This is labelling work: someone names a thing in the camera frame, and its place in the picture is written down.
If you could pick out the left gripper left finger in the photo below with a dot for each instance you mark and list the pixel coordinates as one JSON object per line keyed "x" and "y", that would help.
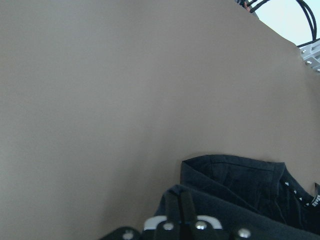
{"x": 172, "y": 207}

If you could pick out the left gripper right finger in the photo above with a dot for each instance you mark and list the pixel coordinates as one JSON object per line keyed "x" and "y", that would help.
{"x": 187, "y": 208}

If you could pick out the black t-shirt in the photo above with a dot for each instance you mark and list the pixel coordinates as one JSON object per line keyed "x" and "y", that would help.
{"x": 243, "y": 191}

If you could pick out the aluminium frame post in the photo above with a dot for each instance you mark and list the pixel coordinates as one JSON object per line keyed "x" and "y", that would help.
{"x": 311, "y": 56}

